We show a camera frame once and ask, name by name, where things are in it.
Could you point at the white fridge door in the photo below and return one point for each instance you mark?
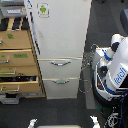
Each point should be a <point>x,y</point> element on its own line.
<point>63,33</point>

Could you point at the wooden drawer cabinet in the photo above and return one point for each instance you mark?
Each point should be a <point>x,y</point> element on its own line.
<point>19,69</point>

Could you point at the lower fridge drawer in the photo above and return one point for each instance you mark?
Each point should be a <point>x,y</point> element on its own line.
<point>61,88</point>

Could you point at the fridge drawer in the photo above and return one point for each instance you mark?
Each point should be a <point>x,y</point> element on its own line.
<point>61,88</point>
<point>68,68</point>

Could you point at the white refrigerator body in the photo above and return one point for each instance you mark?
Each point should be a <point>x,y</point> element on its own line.
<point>59,29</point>

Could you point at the green android sticker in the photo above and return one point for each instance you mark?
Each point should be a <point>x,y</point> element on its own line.
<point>43,10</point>

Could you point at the white blue Fetch robot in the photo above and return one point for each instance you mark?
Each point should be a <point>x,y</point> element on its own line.
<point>110,71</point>

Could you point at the grey box on cabinet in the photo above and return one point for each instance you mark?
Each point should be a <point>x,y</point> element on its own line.
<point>13,11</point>

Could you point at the upper fridge drawer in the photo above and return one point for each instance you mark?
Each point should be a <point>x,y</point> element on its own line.
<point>68,68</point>

